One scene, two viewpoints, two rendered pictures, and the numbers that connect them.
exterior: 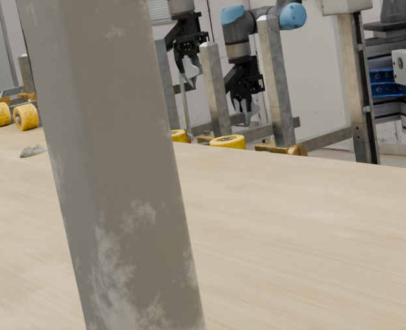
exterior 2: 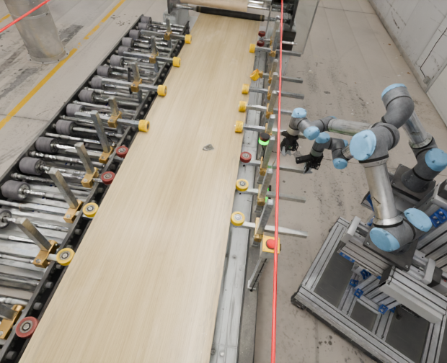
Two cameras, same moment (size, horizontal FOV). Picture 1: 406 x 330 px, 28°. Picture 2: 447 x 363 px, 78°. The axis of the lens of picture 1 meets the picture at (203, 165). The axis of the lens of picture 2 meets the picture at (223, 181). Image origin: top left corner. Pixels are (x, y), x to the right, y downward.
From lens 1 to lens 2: 1.52 m
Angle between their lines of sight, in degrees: 48
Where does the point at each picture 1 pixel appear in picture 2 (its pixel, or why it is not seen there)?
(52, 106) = not seen: outside the picture
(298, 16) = (340, 166)
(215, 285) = (91, 341)
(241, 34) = (319, 149)
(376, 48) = not seen: hidden behind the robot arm
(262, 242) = (127, 328)
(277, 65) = (265, 216)
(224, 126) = (262, 195)
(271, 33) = (267, 208)
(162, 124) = not seen: outside the picture
